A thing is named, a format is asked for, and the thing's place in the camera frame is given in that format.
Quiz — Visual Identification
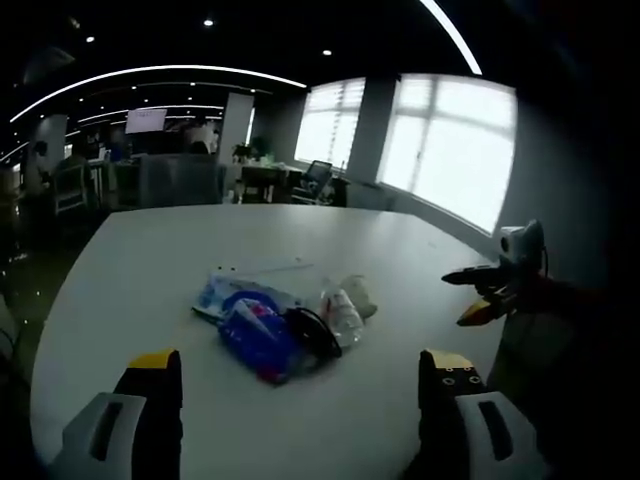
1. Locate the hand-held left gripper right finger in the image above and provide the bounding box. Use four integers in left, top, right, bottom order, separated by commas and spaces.
402, 348, 551, 480

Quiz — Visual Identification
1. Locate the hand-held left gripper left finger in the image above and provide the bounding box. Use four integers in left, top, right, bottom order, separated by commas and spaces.
48, 348, 184, 480

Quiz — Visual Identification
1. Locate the beige cloth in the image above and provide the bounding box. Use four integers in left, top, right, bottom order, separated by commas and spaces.
340, 273, 379, 318

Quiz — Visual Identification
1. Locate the clear plastic bottle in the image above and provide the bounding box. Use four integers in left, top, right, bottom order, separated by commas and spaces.
319, 277, 365, 348

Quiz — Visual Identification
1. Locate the blue snack bag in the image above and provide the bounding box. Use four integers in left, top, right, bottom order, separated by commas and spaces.
217, 290, 306, 385

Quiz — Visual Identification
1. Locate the light blue wipes packet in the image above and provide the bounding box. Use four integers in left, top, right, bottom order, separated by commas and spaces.
191, 272, 304, 321

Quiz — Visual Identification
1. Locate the black pouch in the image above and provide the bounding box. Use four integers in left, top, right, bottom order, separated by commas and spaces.
285, 307, 343, 359

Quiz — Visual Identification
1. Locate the white table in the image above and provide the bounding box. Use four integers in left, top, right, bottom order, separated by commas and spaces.
29, 203, 511, 480

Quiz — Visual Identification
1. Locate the black office chair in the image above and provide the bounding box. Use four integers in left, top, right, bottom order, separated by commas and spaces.
291, 159, 335, 205

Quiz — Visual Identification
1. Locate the wooden desk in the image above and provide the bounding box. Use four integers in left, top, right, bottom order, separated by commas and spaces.
238, 164, 304, 203

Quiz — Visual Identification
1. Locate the grey office chair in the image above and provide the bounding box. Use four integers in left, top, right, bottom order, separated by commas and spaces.
137, 152, 227, 207

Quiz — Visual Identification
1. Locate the green potted plant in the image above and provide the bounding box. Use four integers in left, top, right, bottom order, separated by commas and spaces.
231, 135, 274, 164

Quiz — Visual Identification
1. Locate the wall monitor screen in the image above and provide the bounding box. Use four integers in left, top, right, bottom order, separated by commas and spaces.
124, 108, 168, 135

